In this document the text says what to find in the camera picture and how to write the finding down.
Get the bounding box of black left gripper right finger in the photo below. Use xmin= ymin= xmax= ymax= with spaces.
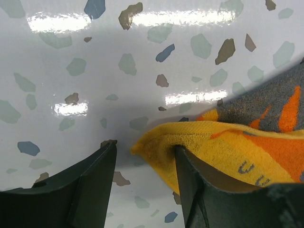
xmin=174 ymin=145 xmax=304 ymax=228

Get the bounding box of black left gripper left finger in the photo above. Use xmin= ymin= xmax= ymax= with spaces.
xmin=0 ymin=142 xmax=117 ymax=228

